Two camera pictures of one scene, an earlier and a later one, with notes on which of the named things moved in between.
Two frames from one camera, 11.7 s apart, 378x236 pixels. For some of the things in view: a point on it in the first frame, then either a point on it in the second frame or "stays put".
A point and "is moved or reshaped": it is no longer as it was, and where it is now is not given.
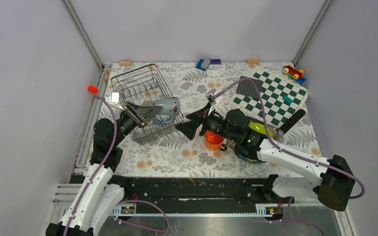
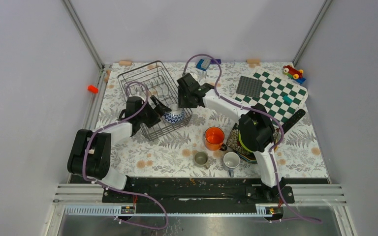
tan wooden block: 253,61 stays put
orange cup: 214,142 stays put
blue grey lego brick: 203,64 stays put
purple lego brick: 215,61 stays put
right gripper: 189,129 -> 181,103
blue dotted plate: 250,160 stays put
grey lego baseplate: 247,87 stays put
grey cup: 171,105 -> 231,160
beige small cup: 147,103 is moved or reshaped
